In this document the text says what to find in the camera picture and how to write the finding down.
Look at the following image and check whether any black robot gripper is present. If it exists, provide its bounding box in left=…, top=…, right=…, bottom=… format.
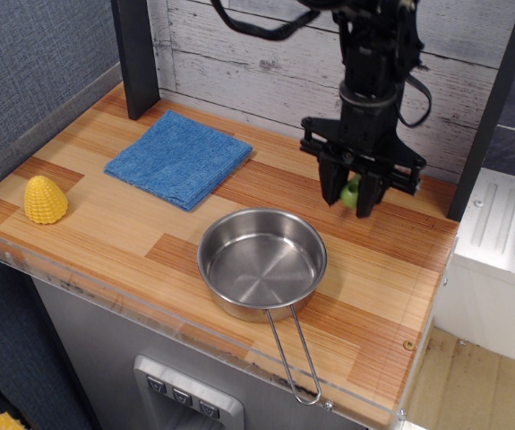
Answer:
left=301, top=87, right=426, bottom=219

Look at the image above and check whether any green handled grey spatula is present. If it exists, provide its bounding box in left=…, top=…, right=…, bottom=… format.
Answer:
left=339, top=174, right=361, bottom=210

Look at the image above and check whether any steel pan with wire handle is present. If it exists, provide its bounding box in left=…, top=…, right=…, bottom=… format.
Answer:
left=196, top=207, right=329, bottom=407

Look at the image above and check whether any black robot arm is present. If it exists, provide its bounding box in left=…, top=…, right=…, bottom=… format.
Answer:
left=301, top=1, right=431, bottom=218

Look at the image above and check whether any yellow object bottom left corner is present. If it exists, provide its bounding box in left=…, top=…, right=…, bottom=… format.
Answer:
left=0, top=413, right=26, bottom=430

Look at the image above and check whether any blue folded cloth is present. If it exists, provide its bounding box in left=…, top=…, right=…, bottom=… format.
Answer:
left=104, top=110, right=253, bottom=211

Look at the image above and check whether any white ridged sink unit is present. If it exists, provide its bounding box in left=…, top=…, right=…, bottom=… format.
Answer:
left=433, top=169, right=515, bottom=359

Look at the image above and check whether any silver dispenser button panel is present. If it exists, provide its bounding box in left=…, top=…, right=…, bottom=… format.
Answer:
left=133, top=355, right=245, bottom=429

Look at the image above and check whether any yellow toy corn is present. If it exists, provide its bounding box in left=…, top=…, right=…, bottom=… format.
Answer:
left=24, top=176, right=69, bottom=225

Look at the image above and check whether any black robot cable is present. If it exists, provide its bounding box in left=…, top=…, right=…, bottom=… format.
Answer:
left=210, top=0, right=321, bottom=42

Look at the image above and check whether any dark right vertical post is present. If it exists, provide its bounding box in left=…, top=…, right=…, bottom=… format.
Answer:
left=447, top=22, right=515, bottom=221

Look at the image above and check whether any dark vertical post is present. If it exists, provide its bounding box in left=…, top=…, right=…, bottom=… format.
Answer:
left=447, top=22, right=515, bottom=221
left=110, top=0, right=159, bottom=120

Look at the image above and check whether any dark left vertical post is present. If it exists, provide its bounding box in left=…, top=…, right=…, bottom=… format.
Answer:
left=110, top=0, right=159, bottom=120

